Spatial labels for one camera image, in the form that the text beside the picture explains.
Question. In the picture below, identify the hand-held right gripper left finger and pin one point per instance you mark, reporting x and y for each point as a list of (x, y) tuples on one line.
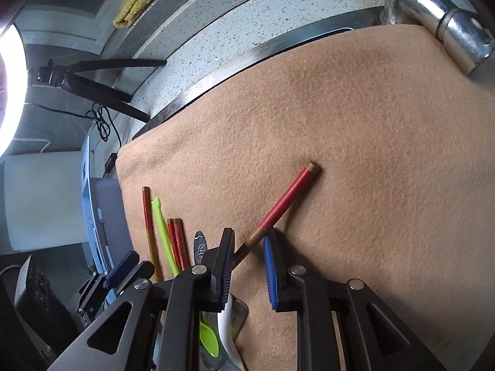
[(226, 270)]

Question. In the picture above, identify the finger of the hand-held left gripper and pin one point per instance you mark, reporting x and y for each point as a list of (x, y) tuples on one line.
[(120, 268), (92, 293)]

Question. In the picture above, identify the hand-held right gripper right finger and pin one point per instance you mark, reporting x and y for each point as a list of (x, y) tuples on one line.
[(271, 274)]

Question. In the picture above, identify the green plastic spoon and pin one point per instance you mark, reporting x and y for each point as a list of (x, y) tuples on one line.
[(162, 232)]

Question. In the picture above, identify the red and brown chopstick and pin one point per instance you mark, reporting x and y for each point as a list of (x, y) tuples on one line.
[(171, 235), (147, 216), (179, 235), (286, 201)]

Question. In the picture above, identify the white plastic spoon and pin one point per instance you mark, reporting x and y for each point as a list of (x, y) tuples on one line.
[(224, 332)]

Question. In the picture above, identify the blue plastic drain basket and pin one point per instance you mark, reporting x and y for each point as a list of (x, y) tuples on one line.
[(86, 185)]

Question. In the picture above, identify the black electronic device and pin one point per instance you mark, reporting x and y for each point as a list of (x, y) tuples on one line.
[(38, 290)]

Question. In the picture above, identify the white cutting board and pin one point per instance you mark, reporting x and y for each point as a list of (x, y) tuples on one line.
[(42, 201)]

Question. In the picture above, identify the tan blanket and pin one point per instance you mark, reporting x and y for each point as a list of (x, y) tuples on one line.
[(348, 123)]

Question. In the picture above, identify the black tripod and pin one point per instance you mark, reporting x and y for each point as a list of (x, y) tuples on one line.
[(96, 89)]

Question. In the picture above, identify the yellow cloth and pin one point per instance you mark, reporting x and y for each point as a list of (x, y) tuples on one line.
[(139, 0)]

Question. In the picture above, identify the chrome faucet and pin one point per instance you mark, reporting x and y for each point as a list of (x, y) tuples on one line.
[(460, 31)]

